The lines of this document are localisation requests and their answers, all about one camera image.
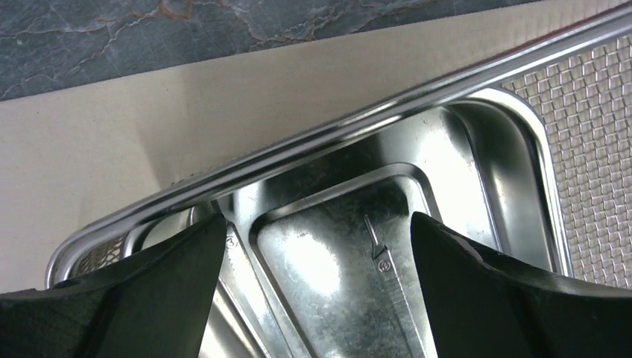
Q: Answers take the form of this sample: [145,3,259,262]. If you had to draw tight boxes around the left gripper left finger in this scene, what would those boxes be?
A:
[1,214,227,357]

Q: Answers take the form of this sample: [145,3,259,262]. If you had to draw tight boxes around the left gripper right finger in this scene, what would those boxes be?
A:
[411,212,631,357]

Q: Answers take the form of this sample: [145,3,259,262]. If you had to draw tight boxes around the steel scalpel handle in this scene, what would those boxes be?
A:
[220,223,293,357]
[364,215,434,357]

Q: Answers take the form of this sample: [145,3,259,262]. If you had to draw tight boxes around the stainless steel tray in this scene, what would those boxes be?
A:
[122,88,572,357]

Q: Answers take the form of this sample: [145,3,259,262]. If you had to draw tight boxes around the beige cloth wrap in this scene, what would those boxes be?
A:
[1,1,616,292]

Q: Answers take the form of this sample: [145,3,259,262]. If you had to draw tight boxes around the wire mesh steel basket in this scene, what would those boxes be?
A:
[45,3,631,288]

